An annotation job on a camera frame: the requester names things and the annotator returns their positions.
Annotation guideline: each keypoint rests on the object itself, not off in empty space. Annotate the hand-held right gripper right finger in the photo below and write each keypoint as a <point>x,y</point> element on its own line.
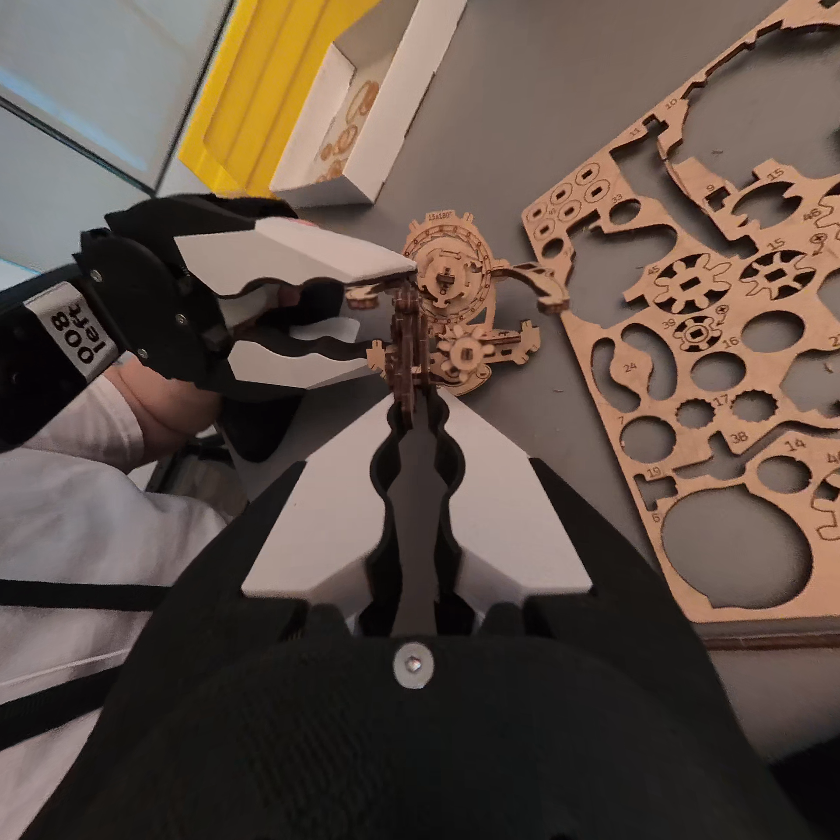
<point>512,525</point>

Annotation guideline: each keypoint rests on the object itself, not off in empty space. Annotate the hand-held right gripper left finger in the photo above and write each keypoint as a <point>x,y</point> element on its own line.
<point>315,525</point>

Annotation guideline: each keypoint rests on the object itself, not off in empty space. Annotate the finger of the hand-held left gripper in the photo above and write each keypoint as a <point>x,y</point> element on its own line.
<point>295,371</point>
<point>295,256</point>

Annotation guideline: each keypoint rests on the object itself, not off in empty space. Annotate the wooden gear model assembly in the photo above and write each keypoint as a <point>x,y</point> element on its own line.
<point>453,275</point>

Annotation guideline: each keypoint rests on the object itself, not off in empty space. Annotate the laser-cut wooden parts sheet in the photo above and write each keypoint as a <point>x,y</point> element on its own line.
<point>695,180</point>

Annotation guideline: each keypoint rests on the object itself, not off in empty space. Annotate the person's left hand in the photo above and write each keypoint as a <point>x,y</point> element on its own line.
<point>164,407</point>

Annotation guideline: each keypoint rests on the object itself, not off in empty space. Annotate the pile of wooden rings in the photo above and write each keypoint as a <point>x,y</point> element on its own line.
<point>348,134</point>

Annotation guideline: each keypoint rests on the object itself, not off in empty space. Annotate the white cardboard box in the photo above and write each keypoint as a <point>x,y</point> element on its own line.
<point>407,98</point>

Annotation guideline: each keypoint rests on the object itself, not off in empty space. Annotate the yellow panel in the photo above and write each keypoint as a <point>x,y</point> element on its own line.
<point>262,65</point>

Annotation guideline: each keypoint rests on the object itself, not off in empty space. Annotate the person's white shirt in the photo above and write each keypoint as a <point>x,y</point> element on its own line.
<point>65,525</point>

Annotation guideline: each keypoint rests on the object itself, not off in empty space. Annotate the person's black trousers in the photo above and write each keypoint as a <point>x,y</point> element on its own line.
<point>820,800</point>

